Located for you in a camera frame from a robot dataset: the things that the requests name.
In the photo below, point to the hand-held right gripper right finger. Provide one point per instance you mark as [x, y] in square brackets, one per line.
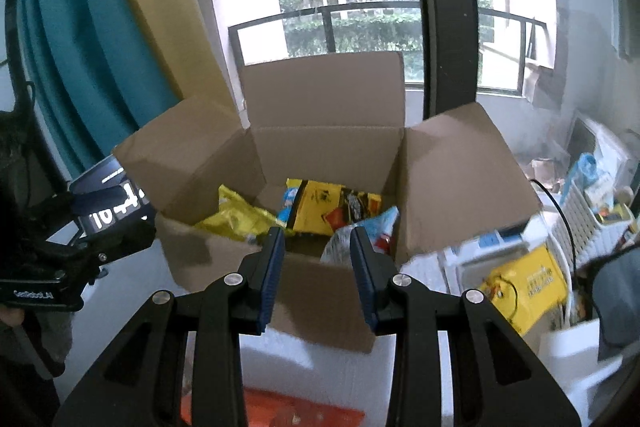
[361, 267]

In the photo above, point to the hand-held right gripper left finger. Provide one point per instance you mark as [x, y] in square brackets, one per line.
[272, 267]

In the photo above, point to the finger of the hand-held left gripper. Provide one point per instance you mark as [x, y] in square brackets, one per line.
[125, 239]

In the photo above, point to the brown cardboard box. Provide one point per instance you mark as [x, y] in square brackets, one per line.
[325, 132]

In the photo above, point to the person's left forearm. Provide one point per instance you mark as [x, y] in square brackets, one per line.
[45, 342]

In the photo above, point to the white blue red snack packet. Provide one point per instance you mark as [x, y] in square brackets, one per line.
[380, 222]

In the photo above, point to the yellow snack bag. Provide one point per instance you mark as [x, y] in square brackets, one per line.
[235, 217]

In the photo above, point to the small blue snack packet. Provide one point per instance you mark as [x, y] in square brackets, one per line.
[289, 202]

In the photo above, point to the yellow and black snack packet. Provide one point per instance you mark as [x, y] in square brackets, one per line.
[315, 207]

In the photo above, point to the white foam box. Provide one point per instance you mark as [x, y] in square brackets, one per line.
[300, 367]

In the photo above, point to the orange packet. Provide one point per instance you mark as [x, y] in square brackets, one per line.
[300, 412]

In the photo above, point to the yellow carton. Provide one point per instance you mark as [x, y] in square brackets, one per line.
[535, 277]

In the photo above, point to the cardboard scraps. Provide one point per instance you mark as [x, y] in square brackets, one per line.
[545, 169]

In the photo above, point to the teal curtain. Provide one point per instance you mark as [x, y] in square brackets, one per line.
[75, 32]

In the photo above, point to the white plastic basket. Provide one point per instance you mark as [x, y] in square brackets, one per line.
[580, 217]

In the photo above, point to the white foam block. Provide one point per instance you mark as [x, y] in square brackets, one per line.
[570, 357]

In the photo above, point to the black balcony railing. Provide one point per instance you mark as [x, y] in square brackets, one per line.
[330, 27]

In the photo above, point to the cardboard piece on railing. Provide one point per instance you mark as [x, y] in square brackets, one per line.
[531, 82]

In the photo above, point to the grey cloth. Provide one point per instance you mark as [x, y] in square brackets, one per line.
[620, 302]

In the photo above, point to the white air conditioner unit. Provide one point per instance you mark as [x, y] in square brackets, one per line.
[605, 142]

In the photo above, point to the black window frame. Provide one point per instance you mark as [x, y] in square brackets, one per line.
[445, 7]

